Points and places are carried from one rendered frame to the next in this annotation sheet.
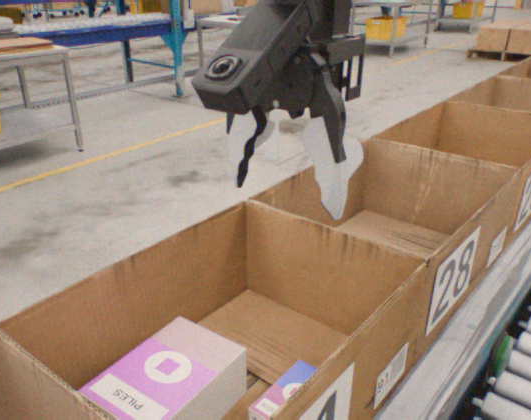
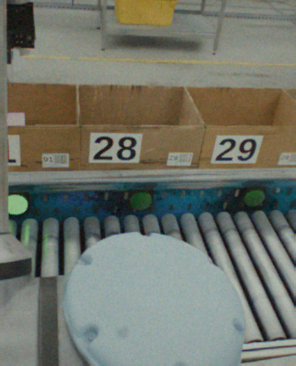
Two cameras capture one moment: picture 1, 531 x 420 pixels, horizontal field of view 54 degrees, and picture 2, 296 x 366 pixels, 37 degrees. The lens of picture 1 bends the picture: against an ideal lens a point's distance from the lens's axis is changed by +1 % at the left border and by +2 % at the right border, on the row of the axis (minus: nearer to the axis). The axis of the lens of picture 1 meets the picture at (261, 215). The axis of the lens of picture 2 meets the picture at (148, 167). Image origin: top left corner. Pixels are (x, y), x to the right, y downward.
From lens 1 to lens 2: 1.15 m
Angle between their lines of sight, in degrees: 33
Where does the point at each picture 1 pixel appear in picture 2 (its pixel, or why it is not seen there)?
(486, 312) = (136, 175)
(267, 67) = not seen: outside the picture
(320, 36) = (18, 26)
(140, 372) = not seen: outside the picture
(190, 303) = (40, 114)
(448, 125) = (280, 105)
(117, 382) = not seen: outside the picture
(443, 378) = (80, 176)
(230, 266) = (64, 109)
